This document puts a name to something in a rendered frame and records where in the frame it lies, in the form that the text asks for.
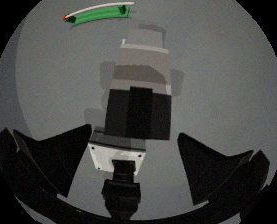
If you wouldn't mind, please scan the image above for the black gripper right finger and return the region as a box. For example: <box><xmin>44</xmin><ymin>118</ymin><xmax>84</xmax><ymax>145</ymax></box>
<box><xmin>177</xmin><ymin>133</ymin><xmax>254</xmax><ymax>205</ymax></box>

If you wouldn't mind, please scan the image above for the white pin with red cap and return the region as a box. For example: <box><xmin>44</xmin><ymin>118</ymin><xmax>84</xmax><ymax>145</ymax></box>
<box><xmin>62</xmin><ymin>2</ymin><xmax>134</xmax><ymax>20</ymax></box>

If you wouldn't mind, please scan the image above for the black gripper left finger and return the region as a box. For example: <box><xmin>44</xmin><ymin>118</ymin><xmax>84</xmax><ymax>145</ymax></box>
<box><xmin>13</xmin><ymin>124</ymin><xmax>91</xmax><ymax>198</ymax></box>

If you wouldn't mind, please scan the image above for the green cradle stand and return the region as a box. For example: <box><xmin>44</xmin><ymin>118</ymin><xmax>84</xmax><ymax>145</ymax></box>
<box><xmin>63</xmin><ymin>6</ymin><xmax>130</xmax><ymax>26</ymax></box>

